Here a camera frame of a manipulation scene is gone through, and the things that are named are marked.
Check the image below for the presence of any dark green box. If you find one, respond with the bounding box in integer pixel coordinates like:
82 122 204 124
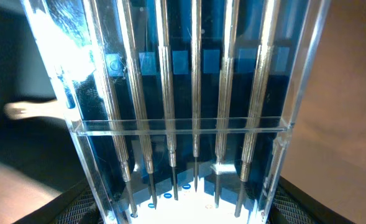
0 1 85 192

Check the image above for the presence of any orange scraper wooden handle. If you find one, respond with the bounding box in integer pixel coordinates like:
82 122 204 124
4 100 65 120

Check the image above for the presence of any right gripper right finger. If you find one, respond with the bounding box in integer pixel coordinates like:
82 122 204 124
268 177 353 224

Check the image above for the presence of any clear blue screwdriver set case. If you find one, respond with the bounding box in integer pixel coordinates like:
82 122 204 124
22 0 330 223

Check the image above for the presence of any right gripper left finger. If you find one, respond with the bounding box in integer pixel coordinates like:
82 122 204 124
15 180 103 223

